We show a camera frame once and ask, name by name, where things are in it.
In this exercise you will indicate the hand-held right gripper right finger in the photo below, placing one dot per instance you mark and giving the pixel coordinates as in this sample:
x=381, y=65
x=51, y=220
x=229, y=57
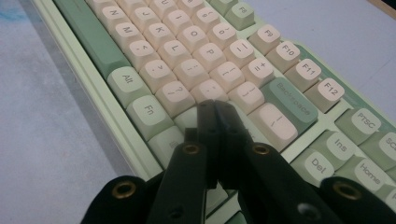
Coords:
x=232, y=137

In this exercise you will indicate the white table cover board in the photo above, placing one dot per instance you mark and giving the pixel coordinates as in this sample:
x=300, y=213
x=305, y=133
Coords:
x=46, y=140

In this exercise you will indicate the green and cream keyboard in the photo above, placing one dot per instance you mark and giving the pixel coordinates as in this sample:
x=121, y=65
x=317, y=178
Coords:
x=193, y=62

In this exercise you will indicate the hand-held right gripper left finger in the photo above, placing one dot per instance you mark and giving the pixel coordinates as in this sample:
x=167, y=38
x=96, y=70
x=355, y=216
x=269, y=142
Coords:
x=208, y=130

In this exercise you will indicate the wooden table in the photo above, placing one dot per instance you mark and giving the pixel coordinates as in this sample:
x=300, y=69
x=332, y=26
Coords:
x=384, y=7

